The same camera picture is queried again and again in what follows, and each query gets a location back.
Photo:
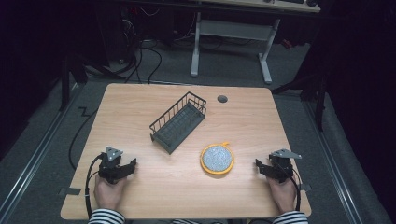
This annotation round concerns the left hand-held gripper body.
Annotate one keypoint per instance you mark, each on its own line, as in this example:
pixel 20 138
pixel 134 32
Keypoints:
pixel 109 165

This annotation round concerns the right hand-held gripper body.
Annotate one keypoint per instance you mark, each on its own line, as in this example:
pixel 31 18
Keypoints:
pixel 281 166

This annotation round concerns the person's left hand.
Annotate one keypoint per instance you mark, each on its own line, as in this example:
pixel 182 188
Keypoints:
pixel 109 194

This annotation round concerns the person's right hand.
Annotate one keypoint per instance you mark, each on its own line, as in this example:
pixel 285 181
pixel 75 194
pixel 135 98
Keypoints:
pixel 282 196

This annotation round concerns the grey tape strip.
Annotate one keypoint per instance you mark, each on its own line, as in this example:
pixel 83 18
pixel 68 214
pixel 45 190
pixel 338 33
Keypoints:
pixel 305 187
pixel 71 191

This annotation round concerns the round yellow-rimmed scrubbing pad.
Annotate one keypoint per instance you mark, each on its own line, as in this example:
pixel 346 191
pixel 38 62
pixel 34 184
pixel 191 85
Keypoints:
pixel 217 158

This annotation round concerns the black metal stand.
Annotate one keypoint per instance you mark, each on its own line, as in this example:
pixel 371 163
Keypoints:
pixel 314 93
pixel 73 71

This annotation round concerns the white-framed desk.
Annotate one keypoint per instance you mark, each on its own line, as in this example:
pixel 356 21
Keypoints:
pixel 236 29

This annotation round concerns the metal floor rail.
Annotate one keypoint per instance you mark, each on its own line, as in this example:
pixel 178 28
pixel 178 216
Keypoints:
pixel 334 168
pixel 34 158

